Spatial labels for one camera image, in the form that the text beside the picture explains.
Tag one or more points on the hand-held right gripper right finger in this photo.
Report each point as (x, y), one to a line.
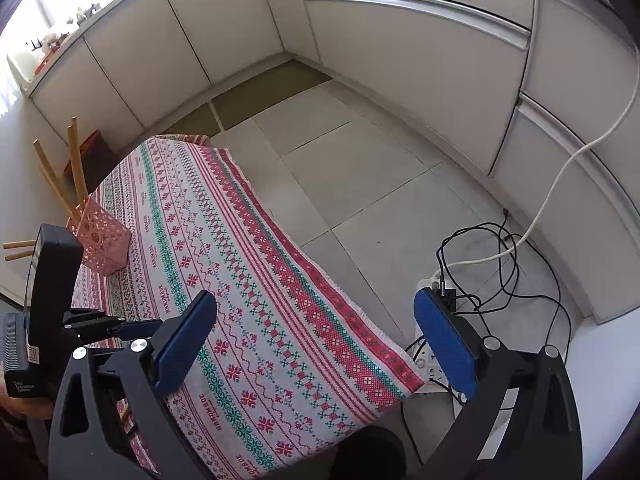
(447, 347)

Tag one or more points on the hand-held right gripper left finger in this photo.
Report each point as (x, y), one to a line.
(185, 340)

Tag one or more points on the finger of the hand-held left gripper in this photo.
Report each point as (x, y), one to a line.
(136, 330)

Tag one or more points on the light bamboo chopstick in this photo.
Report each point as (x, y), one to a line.
(50, 172)
(17, 246)
(59, 199)
(15, 256)
(77, 160)

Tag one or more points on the pink lattice utensil holder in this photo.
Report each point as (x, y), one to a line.
(102, 245)

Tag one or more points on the person's left hand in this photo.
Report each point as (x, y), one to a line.
(22, 407)

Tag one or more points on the white power strip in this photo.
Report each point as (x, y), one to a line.
(425, 360)

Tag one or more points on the black plug adapter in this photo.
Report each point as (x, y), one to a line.
(442, 292)

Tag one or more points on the patterned striped tablecloth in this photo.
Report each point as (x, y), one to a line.
(260, 310)

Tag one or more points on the dark trash bin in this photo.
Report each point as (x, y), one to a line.
(102, 162)

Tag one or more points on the olive floor mat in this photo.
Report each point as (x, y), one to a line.
(192, 120)
(270, 95)

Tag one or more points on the red bowl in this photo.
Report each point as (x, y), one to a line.
(47, 64)

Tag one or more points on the white kitchen countertop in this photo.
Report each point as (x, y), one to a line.
(100, 12)

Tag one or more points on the row of white kitchen cabinets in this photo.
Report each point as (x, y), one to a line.
(400, 60)

